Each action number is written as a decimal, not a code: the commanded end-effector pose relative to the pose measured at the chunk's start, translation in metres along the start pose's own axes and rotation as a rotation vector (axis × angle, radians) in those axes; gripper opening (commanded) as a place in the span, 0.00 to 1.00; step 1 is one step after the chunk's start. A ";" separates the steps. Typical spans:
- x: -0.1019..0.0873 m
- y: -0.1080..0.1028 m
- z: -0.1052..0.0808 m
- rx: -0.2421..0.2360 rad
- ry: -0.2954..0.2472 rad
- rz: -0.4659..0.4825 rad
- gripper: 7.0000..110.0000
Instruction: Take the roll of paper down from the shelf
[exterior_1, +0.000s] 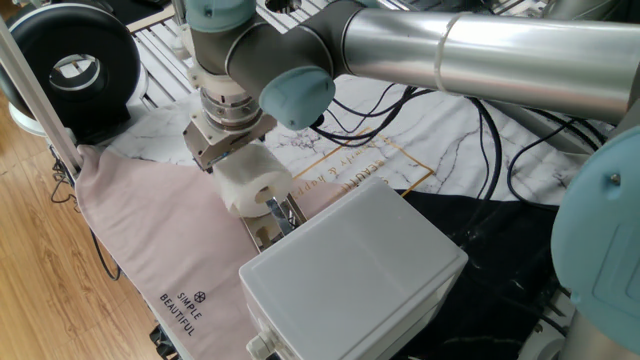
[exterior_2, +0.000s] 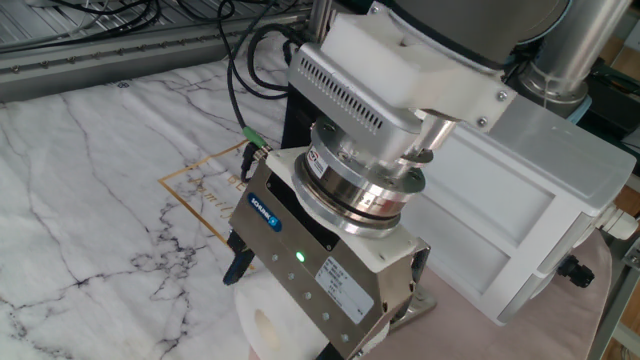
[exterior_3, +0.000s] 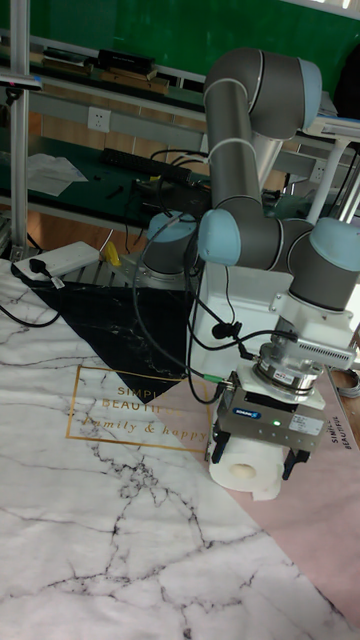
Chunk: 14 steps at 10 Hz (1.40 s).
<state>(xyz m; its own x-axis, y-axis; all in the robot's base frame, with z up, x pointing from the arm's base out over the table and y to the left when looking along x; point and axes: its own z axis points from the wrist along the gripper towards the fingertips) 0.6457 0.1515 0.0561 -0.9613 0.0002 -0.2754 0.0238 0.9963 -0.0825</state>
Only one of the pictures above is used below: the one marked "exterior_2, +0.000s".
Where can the silver Schunk gripper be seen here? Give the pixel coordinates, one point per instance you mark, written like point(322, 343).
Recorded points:
point(300, 280)

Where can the white toilet paper roll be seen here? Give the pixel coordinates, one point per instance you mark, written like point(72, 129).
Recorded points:
point(280, 310)

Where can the silver grey UR5 robot arm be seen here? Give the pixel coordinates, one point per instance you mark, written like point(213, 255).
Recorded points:
point(475, 25)

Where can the white gripper adapter plate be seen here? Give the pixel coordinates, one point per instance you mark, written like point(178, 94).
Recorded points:
point(385, 252)

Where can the polished steel paper holder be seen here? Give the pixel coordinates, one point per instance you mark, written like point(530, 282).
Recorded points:
point(420, 305)

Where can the silver force torque sensor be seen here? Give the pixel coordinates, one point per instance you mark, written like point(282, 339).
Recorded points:
point(360, 195)

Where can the marble print tablecloth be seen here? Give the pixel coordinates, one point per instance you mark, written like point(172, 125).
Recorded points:
point(100, 200)

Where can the white plastic junction box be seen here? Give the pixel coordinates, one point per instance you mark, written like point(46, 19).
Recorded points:
point(500, 200)

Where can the silver vented camera box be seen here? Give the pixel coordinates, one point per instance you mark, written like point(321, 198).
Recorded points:
point(350, 95)

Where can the white printed camera mount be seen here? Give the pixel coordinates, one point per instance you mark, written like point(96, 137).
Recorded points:
point(400, 65)

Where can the grey aluminium rail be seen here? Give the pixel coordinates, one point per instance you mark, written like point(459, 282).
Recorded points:
point(100, 65)

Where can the grey table frame leg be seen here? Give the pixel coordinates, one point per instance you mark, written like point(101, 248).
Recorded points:
point(612, 310)

